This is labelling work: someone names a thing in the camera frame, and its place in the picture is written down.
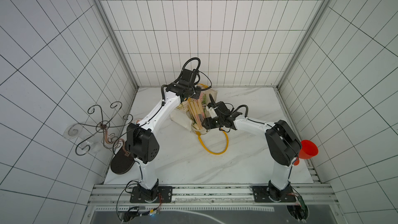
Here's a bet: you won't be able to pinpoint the red plastic goblet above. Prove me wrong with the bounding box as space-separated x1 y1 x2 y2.
293 140 319 166

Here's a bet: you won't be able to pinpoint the cream tote bag yellow handles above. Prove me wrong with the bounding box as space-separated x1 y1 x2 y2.
170 89 229 155

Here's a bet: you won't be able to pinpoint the black wire ornament stand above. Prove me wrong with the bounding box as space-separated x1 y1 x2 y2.
63 101 134 157

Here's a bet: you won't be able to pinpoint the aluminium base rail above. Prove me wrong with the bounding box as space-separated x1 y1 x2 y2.
88 184 338 211

